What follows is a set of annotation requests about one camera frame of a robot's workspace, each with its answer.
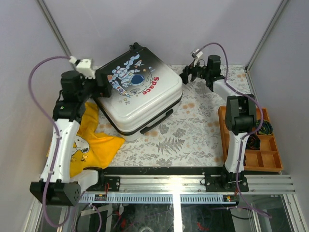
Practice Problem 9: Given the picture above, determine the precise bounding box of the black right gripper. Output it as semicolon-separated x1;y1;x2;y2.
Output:
176;59;211;85

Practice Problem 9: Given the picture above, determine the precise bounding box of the black suitcase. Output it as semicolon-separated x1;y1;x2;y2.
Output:
94;43;183;141

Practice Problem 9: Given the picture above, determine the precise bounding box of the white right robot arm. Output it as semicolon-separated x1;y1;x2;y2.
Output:
180;55;257;192

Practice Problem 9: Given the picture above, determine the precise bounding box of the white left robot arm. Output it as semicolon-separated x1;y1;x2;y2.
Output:
30;71;122;206

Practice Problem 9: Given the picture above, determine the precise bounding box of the floral patterned table cloth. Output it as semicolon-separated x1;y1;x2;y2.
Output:
72;64;254;168

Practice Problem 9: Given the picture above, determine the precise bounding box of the yellow Snoopy t-shirt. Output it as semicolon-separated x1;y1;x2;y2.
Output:
70;102;125;177

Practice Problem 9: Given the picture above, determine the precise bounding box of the black rolled item middle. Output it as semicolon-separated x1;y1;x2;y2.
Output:
246;134;260;150

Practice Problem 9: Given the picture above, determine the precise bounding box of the dark patterned rolled item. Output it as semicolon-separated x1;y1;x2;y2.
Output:
257;119;273;136

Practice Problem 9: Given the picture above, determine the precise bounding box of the wooden compartment organizer tray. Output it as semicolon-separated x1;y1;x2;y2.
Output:
218;106;283;173

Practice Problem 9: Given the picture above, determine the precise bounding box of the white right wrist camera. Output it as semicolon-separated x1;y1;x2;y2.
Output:
191;49;203;63

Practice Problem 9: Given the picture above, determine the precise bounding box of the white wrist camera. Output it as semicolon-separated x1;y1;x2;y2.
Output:
69;56;96;79
191;49;203;63

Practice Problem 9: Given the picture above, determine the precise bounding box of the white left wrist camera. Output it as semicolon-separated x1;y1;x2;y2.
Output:
69;56;96;79

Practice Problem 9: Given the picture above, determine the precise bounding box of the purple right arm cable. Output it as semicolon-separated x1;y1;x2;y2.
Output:
192;43;272;219

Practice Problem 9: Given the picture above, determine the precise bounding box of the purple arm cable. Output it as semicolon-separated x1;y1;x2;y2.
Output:
28;56;103;232
192;43;272;219

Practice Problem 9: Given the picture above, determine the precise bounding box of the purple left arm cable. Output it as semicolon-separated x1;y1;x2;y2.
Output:
28;56;103;232

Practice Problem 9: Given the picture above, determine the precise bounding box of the aluminium front rail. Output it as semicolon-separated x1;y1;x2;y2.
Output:
89;174;296;195

